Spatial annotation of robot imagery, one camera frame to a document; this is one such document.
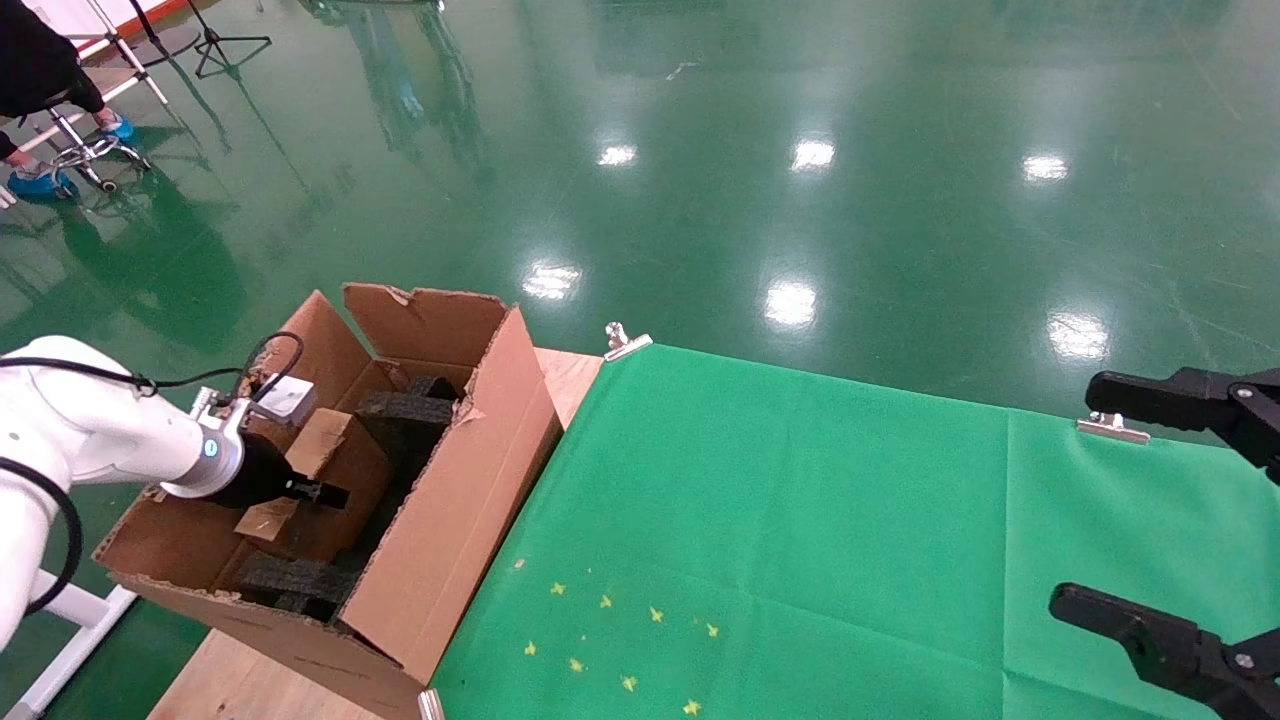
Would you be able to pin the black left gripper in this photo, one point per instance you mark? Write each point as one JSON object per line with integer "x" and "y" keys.
{"x": 260, "y": 480}

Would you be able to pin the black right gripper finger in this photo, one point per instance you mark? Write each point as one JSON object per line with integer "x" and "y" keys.
{"x": 1200, "y": 400}
{"x": 1190, "y": 655}

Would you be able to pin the small brown cardboard box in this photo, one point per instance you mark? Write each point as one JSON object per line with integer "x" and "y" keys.
{"x": 360, "y": 480}

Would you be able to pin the black tripod stand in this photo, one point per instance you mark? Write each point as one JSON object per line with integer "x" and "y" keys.
{"x": 215, "y": 42}

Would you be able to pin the black stand with round base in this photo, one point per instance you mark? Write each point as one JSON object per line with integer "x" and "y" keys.
{"x": 160, "y": 45}

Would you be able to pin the chrome wheeled stool base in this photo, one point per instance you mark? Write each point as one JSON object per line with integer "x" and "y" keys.
{"x": 95, "y": 155}

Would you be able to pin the large open cardboard carton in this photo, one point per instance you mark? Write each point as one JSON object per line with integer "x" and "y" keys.
{"x": 450, "y": 540}

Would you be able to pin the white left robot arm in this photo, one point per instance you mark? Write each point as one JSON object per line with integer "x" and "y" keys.
{"x": 90, "y": 430}

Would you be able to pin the black foam insert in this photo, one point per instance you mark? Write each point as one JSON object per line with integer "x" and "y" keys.
{"x": 300, "y": 580}
{"x": 405, "y": 408}

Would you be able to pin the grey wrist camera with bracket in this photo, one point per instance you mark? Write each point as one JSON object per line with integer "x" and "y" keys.
{"x": 288, "y": 398}

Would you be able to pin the green tablecloth with yellow stars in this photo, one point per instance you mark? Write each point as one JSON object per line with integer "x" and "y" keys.
{"x": 800, "y": 500}

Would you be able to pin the person in black clothes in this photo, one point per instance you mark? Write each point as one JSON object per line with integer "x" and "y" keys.
{"x": 40, "y": 50}

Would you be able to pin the silver binder clip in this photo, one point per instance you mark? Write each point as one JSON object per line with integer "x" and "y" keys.
{"x": 1112, "y": 428}
{"x": 431, "y": 705}
{"x": 625, "y": 343}

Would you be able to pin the white metal table frame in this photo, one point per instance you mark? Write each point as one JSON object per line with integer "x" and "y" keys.
{"x": 90, "y": 607}

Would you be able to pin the white stand leg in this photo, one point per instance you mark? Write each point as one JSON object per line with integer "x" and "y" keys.
{"x": 140, "y": 65}

